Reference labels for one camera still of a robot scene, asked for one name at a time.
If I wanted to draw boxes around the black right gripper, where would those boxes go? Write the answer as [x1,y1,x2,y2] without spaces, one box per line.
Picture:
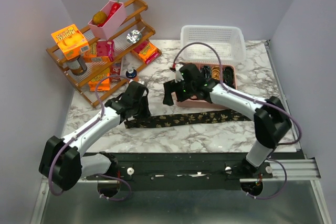
[163,77,195,105]

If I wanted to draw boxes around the black gold floral tie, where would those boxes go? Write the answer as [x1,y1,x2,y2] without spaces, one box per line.
[124,109,250,129]

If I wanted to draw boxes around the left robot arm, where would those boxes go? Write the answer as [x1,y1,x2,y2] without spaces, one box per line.
[39,81,149,196]

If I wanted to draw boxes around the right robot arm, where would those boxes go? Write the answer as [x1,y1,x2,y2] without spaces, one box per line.
[163,63,292,178]

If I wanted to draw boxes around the pink divided organizer box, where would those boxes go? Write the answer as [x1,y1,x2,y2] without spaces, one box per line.
[176,62,237,109]

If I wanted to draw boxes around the orange pump bottle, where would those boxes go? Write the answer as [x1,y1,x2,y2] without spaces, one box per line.
[125,68,139,81]

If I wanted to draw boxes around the orange box bottom shelf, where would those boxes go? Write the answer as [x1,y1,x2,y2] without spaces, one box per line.
[88,68,110,92]

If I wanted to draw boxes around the red small carton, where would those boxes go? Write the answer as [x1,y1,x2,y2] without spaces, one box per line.
[110,59,123,82]

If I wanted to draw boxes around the dark blue rolled tie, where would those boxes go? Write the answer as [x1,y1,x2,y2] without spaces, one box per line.
[200,65,212,80]

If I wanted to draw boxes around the orange pink box right shelf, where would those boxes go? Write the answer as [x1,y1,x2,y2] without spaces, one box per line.
[131,40,161,65]

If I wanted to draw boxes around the wooden tiered shelf rack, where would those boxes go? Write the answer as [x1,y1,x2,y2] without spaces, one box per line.
[46,0,161,108]

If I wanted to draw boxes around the pink orange sponge box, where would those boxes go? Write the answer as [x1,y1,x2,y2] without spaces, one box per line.
[82,40,114,63]

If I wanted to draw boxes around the black gold rolled tie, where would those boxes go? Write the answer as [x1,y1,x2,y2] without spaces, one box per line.
[223,66,234,87]

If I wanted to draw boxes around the silver metal scoop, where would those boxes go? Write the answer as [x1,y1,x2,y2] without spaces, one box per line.
[126,27,146,44]

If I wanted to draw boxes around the dark glass jar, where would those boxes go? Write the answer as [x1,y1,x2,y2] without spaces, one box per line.
[66,55,87,76]

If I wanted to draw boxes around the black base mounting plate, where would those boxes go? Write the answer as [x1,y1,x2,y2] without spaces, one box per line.
[86,152,274,192]

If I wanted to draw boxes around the pink rectangular bin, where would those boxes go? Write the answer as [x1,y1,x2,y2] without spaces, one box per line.
[88,0,127,40]

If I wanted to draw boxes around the white perforated plastic basket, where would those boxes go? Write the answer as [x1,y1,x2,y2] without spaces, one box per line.
[180,25,246,66]

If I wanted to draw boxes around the orange Scrub Daddy box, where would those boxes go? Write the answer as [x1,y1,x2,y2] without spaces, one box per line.
[51,24,90,60]

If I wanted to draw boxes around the brown round fruit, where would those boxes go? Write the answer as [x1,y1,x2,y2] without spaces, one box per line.
[92,11,107,26]

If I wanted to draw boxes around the red chili pepper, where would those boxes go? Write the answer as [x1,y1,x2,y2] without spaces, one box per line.
[98,0,121,27]

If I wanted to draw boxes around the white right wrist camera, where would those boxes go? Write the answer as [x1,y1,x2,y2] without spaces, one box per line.
[175,63,184,83]

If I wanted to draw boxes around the aluminium rail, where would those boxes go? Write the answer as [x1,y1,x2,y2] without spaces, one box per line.
[240,159,321,183]

